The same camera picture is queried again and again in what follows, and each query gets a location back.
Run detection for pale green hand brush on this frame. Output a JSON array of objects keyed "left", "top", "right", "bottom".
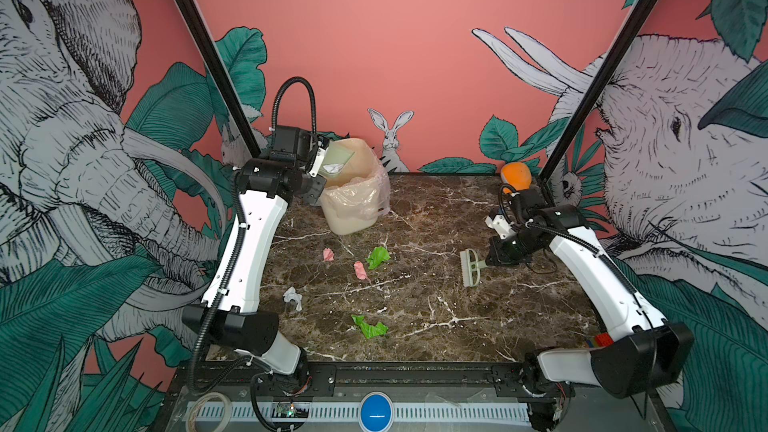
[{"left": 460, "top": 248, "right": 487, "bottom": 288}]

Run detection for pale green dustpan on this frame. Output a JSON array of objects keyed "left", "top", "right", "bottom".
[{"left": 317, "top": 141, "right": 355, "bottom": 179}]

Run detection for cream plastic trash bin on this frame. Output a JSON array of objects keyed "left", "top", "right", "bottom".
[{"left": 320, "top": 138, "right": 391, "bottom": 236}]

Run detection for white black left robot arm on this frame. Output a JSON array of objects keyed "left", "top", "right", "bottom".
[{"left": 182, "top": 126, "right": 329, "bottom": 396}]

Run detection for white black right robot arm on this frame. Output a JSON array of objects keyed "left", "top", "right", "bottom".
[{"left": 485, "top": 205, "right": 694, "bottom": 398}]

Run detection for white paper scrap centre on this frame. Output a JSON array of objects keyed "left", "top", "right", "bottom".
[{"left": 321, "top": 163, "right": 344, "bottom": 176}]

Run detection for orange carrot plush toy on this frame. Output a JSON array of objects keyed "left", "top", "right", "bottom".
[{"left": 500, "top": 162, "right": 533, "bottom": 191}]

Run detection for green paper scrap centre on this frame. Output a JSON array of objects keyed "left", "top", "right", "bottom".
[{"left": 366, "top": 246, "right": 391, "bottom": 270}]

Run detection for green paper scrap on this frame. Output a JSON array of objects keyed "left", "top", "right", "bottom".
[
  {"left": 366, "top": 246, "right": 391, "bottom": 270},
  {"left": 351, "top": 315, "right": 389, "bottom": 339}
]

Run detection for pink paper scrap centre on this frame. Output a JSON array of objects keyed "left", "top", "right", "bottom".
[{"left": 353, "top": 261, "right": 368, "bottom": 281}]

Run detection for white crumpled paper scrap left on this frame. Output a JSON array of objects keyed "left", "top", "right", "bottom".
[{"left": 283, "top": 287, "right": 303, "bottom": 312}]

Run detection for green paper scrap front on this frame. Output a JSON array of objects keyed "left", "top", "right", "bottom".
[{"left": 351, "top": 315, "right": 389, "bottom": 339}]

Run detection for blue round button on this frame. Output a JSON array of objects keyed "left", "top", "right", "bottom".
[{"left": 358, "top": 392, "right": 395, "bottom": 432}]

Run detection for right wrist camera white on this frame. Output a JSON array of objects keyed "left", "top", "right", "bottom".
[{"left": 485, "top": 214, "right": 517, "bottom": 240}]

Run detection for black front mounting rail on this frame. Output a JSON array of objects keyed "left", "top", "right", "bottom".
[{"left": 194, "top": 361, "right": 577, "bottom": 402}]

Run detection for left black frame post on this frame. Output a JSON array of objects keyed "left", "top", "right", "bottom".
[{"left": 174, "top": 0, "right": 261, "bottom": 157}]

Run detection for black frame post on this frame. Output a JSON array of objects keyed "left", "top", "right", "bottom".
[
  {"left": 538, "top": 0, "right": 658, "bottom": 183},
  {"left": 174, "top": 0, "right": 261, "bottom": 157}
]

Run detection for white slotted cable duct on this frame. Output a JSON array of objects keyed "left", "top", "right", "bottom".
[{"left": 196, "top": 401, "right": 531, "bottom": 426}]

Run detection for coiled clear cable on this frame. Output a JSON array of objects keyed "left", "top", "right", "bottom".
[{"left": 184, "top": 391, "right": 234, "bottom": 432}]

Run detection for right black frame post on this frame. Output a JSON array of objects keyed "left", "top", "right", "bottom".
[{"left": 538, "top": 0, "right": 658, "bottom": 183}]

